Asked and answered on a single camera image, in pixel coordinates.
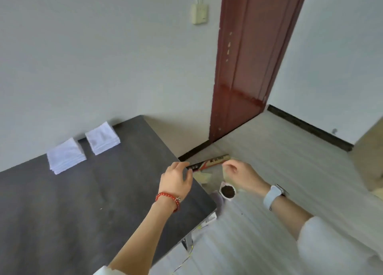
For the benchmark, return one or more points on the person's right fingers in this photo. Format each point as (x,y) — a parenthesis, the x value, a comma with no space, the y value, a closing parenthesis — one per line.
(232,167)

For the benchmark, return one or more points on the short black baseboard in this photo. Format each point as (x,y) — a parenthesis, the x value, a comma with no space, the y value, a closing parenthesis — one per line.
(194,151)

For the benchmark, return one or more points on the person's right forearm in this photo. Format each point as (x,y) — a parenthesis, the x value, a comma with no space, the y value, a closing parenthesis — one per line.
(291,213)

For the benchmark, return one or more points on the red-brown wooden door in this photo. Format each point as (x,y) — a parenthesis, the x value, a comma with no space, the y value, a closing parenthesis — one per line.
(254,62)

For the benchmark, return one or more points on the person's left thumb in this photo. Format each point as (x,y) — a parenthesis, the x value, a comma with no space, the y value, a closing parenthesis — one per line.
(189,178)

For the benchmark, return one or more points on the stack of white cloths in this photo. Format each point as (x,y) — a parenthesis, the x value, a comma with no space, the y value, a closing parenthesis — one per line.
(66,155)
(102,137)

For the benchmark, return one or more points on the white right sleeve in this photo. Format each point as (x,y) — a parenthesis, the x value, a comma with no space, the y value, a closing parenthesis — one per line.
(341,247)

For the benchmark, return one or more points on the beige wall switch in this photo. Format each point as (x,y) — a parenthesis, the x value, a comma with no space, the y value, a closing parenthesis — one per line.
(200,14)

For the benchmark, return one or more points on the beige paper scrap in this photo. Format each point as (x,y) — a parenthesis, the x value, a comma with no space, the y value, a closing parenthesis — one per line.
(203,178)

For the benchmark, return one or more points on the long black baseboard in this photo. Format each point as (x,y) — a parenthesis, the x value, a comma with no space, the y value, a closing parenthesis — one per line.
(311,128)

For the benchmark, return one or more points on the person's right hand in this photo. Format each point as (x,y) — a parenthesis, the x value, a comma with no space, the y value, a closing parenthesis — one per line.
(248,176)

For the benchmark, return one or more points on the white cup of brown powder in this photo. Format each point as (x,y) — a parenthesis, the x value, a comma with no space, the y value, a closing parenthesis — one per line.
(228,191)

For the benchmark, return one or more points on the white left sleeve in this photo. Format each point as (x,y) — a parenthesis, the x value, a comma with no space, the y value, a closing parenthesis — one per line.
(107,271)

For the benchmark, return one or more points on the metal table leg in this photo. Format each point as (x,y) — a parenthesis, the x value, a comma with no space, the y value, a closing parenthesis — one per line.
(188,243)

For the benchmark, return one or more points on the person's left forearm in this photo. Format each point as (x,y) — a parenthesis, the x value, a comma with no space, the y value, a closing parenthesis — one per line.
(143,239)

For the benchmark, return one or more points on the person's left hand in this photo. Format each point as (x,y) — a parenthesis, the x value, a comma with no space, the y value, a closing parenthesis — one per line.
(173,183)

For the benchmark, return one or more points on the white sleeve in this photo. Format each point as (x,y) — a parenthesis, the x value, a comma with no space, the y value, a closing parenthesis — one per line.
(107,271)
(341,247)

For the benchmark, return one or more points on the long brown stick packet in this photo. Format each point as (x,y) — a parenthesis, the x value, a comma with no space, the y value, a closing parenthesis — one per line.
(209,161)

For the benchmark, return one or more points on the white smartwatch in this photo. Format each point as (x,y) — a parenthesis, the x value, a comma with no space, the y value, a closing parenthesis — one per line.
(272,197)

